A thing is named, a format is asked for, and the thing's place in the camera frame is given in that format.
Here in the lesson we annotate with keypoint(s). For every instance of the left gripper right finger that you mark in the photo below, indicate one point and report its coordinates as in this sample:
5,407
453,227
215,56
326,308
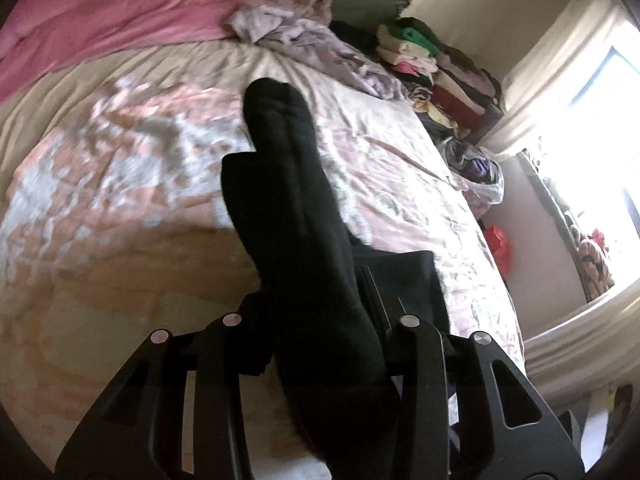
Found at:
466,410

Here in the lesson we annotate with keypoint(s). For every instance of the stack of folded clothes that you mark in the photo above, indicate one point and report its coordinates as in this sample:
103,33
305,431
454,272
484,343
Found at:
449,92

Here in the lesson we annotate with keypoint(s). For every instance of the black IKISS sweater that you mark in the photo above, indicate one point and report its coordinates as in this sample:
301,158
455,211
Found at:
354,331

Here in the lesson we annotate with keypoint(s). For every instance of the pink quilt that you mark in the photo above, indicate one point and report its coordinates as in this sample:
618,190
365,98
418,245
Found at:
43,35

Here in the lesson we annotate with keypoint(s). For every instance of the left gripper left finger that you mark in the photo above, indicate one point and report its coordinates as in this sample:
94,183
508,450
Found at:
174,410

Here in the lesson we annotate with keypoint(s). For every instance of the red plastic bag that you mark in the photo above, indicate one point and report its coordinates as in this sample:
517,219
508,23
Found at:
500,247

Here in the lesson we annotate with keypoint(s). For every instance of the white plastic bag with clothes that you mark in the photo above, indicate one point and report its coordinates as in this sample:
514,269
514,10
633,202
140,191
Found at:
477,174

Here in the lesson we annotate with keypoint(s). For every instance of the cream curtain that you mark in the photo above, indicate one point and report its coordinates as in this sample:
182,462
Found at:
552,73

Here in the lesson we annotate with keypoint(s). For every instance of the pink floral bedspread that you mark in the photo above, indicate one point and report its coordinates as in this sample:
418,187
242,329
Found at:
113,223

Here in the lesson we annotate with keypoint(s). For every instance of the lilac crumpled garment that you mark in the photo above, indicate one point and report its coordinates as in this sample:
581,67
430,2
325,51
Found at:
299,29

